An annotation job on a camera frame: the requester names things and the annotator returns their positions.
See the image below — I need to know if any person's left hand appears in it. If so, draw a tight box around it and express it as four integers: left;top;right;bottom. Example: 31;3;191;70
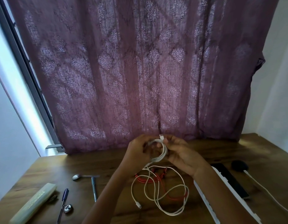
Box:
120;134;160;175

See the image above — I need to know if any person's right hand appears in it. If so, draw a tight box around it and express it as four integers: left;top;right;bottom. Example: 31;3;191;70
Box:
162;135;210;178

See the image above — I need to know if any white charging cable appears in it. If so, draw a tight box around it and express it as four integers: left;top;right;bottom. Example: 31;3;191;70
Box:
131;135;190;216

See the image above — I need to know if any person's right forearm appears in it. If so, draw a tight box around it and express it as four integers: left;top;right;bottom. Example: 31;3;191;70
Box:
192;162;257;224

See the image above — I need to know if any person's left forearm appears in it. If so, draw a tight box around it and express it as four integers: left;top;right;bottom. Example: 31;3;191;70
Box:
82;166;141;224

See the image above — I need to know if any black smartphone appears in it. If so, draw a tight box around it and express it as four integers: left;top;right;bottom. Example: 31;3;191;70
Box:
211;163;250;199

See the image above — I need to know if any black charger adapter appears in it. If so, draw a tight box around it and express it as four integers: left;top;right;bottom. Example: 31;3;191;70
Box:
231;160;249;172

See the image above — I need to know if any grey metal pen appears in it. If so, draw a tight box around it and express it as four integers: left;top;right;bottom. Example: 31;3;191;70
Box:
89;175;100;203

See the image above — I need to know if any purple patterned curtain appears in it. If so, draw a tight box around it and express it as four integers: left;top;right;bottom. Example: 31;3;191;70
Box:
6;0;280;155

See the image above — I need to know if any blue pen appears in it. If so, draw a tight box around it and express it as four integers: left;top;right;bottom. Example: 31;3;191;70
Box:
56;188;69;224

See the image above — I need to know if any translucent plastic case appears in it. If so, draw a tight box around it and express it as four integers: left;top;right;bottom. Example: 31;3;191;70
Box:
9;183;57;224

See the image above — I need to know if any red cable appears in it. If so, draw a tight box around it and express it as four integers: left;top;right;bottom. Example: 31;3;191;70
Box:
135;167;189;200

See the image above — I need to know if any white adapter cable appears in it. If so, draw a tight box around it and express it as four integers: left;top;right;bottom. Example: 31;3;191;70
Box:
243;170;288;216

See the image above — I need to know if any grey window frame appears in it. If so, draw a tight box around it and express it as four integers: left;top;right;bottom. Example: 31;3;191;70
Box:
0;0;66;153

